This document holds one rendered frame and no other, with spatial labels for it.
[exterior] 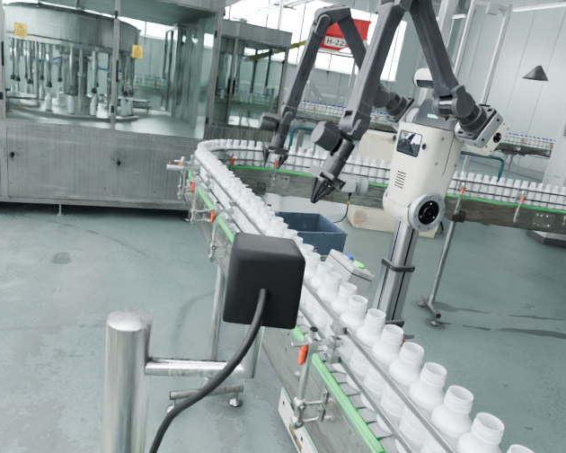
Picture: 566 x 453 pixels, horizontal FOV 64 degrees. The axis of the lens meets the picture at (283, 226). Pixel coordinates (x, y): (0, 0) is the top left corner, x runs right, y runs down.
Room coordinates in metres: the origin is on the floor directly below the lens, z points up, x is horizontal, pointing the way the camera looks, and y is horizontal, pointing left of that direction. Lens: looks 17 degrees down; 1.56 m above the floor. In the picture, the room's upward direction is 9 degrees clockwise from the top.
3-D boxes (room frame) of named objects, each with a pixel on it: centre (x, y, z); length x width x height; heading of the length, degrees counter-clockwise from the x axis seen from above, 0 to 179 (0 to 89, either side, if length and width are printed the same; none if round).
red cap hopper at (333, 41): (8.56, -0.45, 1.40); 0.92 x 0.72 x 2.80; 95
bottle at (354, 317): (0.86, -0.18, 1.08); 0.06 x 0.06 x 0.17
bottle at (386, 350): (0.75, -0.23, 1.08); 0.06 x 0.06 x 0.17
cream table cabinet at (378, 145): (5.84, -1.39, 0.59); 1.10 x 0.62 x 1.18; 95
